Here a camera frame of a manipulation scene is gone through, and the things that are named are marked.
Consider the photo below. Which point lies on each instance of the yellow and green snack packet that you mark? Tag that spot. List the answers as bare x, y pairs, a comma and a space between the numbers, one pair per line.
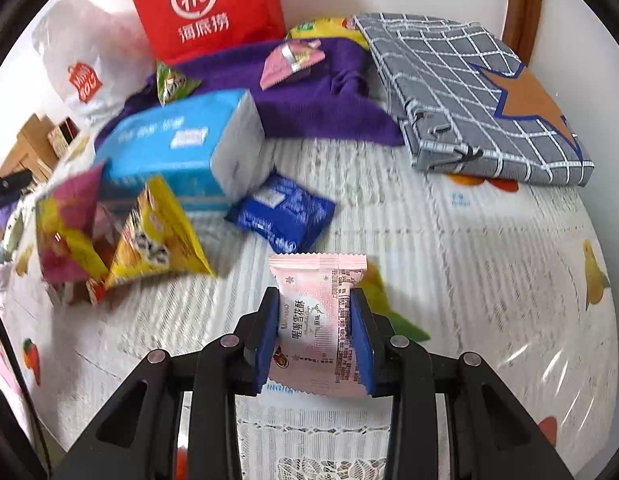
329, 30

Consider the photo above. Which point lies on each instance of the pink printed blanket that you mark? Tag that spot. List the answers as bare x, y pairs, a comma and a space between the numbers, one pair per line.
4, 375

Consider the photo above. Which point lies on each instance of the dark blue snack packet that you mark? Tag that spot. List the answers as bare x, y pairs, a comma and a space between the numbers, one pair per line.
284, 210

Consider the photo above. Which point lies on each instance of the magenta and yellow snack packet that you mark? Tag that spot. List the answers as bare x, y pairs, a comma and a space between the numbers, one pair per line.
64, 230

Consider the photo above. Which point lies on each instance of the small patterned box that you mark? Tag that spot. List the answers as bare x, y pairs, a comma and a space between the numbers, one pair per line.
62, 135

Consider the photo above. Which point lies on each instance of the grey checked folded cloth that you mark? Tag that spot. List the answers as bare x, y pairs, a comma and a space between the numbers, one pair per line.
439, 85

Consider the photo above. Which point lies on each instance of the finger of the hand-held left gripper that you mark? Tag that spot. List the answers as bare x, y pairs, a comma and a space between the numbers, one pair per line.
9, 183

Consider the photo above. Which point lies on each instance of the white plastic bag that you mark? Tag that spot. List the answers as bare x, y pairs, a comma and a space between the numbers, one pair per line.
89, 50

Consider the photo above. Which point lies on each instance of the blue tissue pack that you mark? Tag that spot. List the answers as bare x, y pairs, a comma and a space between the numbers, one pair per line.
164, 145

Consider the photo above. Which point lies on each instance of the brown wooden frame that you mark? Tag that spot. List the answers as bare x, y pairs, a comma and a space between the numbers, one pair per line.
522, 10

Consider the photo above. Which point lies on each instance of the red bag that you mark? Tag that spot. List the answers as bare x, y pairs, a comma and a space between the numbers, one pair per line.
214, 10

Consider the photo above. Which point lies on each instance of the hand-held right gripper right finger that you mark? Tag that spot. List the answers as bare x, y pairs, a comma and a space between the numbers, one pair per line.
362, 340

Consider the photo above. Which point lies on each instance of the purple towel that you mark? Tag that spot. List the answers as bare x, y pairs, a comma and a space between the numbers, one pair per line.
314, 110

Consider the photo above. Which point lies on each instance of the cardboard box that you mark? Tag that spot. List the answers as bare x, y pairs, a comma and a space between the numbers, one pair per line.
29, 145

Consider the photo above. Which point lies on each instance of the pink foil snack packet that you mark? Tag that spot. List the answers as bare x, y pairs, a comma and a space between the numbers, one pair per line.
284, 65

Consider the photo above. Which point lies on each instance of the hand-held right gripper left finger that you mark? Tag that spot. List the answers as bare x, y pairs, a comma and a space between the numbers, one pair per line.
268, 340

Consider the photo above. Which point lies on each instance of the light pink snack packet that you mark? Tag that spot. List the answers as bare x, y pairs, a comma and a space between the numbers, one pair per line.
314, 300

